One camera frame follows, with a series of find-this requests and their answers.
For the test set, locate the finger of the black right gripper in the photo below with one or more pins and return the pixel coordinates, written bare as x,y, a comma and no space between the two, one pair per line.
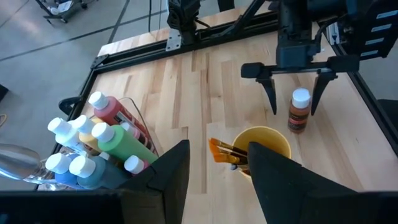
270,93
320,90

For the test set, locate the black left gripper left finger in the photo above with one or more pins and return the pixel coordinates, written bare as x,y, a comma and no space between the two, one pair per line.
149,202

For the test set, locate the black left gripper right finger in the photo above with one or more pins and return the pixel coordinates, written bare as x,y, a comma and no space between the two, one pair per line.
295,196

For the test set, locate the large grey paint bottle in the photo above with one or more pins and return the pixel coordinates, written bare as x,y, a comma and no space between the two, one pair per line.
96,174

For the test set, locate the large green paint bottle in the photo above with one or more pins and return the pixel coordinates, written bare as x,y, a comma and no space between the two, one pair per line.
124,146

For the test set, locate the small pink paint bottle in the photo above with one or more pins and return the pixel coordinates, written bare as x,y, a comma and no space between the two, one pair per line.
130,129

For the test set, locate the large blue-violet paint bottle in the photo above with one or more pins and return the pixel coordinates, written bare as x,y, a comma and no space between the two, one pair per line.
60,169

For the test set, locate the large pink paint bottle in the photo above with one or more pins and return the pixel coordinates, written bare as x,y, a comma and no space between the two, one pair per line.
112,112

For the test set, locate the yellow ribbed cup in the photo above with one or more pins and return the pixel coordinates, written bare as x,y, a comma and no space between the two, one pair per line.
264,135

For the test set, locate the black control box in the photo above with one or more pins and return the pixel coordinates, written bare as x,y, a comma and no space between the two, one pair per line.
373,31

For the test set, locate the clear plastic tray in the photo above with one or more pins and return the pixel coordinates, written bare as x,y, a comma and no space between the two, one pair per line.
141,115

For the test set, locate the black table clamp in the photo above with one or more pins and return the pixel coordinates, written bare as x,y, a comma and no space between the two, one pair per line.
69,105

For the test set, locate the white shade silver table lamp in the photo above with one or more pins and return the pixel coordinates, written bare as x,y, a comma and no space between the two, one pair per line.
18,161

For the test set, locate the black flat box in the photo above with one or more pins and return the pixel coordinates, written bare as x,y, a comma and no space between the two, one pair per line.
3,92

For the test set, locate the black equipment cart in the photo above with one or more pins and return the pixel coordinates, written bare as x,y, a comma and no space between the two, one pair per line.
59,9

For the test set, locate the silver angle bracket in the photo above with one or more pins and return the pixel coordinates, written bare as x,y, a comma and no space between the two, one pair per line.
174,40

